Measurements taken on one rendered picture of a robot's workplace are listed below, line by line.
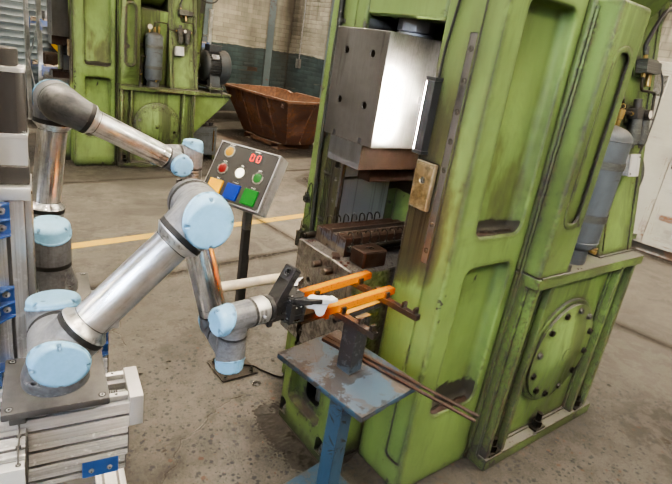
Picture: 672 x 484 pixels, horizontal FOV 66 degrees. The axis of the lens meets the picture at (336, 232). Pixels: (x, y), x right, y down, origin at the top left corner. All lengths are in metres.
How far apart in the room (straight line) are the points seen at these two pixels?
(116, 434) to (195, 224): 0.66
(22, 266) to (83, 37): 5.10
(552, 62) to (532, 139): 0.27
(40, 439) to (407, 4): 1.74
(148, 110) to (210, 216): 5.53
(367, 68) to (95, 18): 4.92
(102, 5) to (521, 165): 5.32
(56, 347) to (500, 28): 1.46
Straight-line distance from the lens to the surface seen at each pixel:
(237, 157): 2.46
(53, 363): 1.23
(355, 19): 2.26
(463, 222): 1.82
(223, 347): 1.37
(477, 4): 1.83
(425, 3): 1.98
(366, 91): 1.93
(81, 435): 1.53
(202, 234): 1.15
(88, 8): 6.56
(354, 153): 1.97
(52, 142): 1.87
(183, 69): 6.83
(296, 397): 2.52
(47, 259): 1.82
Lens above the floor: 1.68
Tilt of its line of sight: 19 degrees down
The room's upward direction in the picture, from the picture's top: 9 degrees clockwise
